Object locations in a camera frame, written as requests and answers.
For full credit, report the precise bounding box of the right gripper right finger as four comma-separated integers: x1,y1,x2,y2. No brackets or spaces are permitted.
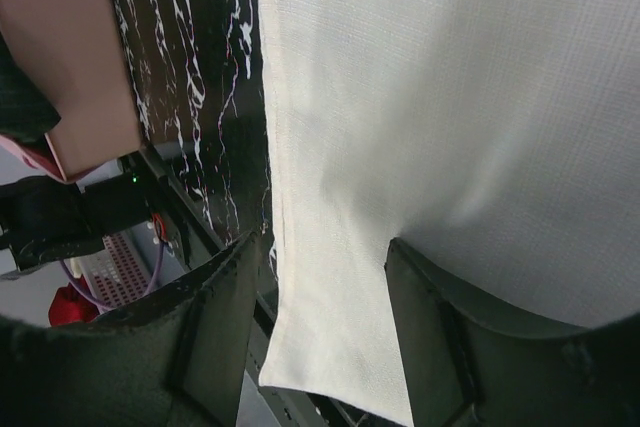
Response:
385,238,639,426

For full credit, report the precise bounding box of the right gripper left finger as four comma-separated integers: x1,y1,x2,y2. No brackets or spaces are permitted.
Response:
1,234,261,426

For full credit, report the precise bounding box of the white cloth napkin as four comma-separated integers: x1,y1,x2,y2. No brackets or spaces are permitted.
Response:
259,0,639,425

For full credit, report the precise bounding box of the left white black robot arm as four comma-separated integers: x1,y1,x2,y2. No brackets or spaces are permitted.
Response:
1,174,151,281

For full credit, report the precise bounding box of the red object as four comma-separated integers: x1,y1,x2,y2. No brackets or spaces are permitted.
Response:
48,284,99,327

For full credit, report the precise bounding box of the white slotted cable duct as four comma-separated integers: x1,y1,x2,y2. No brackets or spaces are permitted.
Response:
70,233,164,314

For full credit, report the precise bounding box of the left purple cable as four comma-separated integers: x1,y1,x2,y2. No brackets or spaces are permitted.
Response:
59,241,168,313

